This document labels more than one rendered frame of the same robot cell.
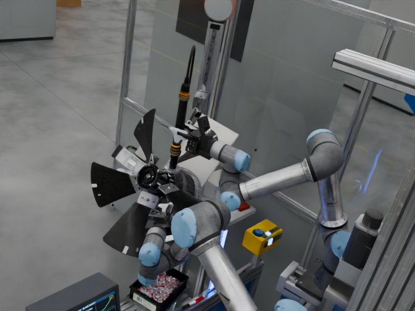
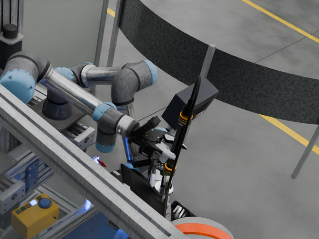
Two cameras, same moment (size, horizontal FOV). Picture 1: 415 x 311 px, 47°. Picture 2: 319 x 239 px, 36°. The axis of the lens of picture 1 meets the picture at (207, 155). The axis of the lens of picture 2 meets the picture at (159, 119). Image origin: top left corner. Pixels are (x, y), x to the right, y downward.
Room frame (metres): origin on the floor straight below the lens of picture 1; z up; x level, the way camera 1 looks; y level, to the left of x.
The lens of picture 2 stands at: (3.07, -0.12, 2.62)
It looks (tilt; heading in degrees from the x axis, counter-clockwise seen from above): 38 degrees down; 172
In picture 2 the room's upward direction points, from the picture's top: 15 degrees clockwise
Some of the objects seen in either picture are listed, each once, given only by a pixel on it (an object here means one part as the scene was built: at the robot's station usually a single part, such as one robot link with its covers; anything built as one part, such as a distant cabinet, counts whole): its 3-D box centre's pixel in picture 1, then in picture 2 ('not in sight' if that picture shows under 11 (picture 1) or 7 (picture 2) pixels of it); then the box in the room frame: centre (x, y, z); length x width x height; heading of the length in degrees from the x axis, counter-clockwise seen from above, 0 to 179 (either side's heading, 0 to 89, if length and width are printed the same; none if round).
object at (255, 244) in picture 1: (262, 238); not in sight; (1.80, -0.33, 1.02); 0.16 x 0.10 x 0.11; 141
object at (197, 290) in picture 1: (206, 258); not in sight; (2.30, -0.12, 0.41); 0.04 x 0.04 x 0.83; 51
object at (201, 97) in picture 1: (200, 100); not in sight; (2.42, 0.10, 1.38); 0.10 x 0.07 x 0.08; 176
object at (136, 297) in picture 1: (159, 287); not in sight; (1.54, 0.09, 0.84); 0.22 x 0.17 x 0.07; 155
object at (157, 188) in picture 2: (174, 158); (165, 182); (1.81, 0.14, 1.34); 0.09 x 0.07 x 0.10; 176
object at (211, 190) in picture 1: (215, 183); not in sight; (2.37, -0.08, 0.91); 0.17 x 0.16 x 0.11; 141
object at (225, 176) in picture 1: (229, 181); (106, 134); (1.64, -0.11, 1.38); 0.11 x 0.08 x 0.11; 4
